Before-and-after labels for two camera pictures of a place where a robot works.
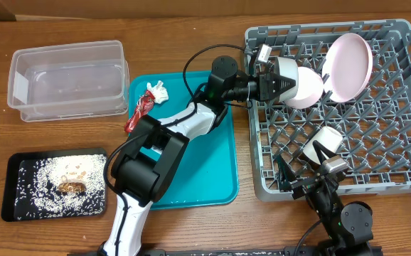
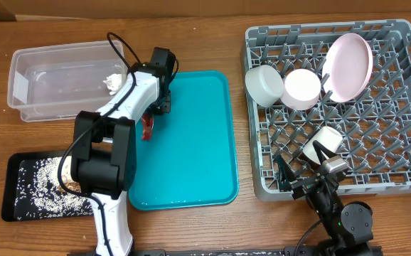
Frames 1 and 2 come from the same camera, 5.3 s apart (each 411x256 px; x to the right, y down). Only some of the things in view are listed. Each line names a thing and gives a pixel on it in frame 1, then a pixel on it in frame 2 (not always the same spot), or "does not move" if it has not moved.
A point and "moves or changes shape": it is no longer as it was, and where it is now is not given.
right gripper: [286, 178] does not move
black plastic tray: [55, 184] does not move
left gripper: [267, 87] -> [165, 106]
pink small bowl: [310, 89] does not move
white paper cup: [329, 137] does not move
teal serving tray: [207, 173] does not move
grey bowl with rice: [288, 67] moves or changes shape
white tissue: [159, 92] moves or changes shape
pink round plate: [347, 67] does not move
